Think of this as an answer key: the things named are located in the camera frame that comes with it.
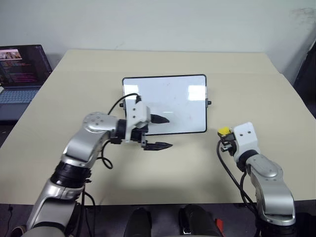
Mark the open dark laptop computer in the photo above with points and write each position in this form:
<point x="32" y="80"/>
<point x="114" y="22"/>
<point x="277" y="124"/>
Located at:
<point x="19" y="71"/>

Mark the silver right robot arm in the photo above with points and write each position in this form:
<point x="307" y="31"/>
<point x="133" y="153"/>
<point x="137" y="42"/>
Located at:
<point x="269" y="180"/>

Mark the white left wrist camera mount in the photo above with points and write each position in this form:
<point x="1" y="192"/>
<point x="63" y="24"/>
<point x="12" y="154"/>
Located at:
<point x="138" y="112"/>

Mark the small red object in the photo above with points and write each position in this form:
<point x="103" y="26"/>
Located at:
<point x="219" y="224"/>

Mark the wide dark rounded shape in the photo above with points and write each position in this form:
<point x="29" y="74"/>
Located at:
<point x="197" y="222"/>

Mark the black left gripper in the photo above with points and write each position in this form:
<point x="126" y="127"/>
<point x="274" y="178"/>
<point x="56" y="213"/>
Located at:
<point x="138" y="133"/>

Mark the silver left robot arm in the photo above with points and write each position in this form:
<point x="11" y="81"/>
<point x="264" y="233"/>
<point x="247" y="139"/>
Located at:
<point x="81" y="145"/>

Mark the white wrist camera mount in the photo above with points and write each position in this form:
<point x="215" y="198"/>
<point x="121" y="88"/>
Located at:
<point x="138" y="112"/>
<point x="245" y="138"/>

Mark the yellow and black whiteboard eraser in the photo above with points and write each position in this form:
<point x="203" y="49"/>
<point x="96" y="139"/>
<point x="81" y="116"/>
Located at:
<point x="224" y="130"/>

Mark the narrow dark rounded shape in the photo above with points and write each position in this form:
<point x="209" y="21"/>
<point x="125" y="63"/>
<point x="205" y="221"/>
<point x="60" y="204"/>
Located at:
<point x="138" y="222"/>

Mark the white whiteboard with black frame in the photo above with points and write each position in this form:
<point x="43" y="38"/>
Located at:
<point x="172" y="103"/>

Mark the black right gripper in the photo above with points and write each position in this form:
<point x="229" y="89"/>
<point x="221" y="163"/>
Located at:
<point x="228" y="146"/>

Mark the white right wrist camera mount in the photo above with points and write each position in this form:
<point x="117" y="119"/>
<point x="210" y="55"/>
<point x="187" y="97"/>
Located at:
<point x="245" y="138"/>

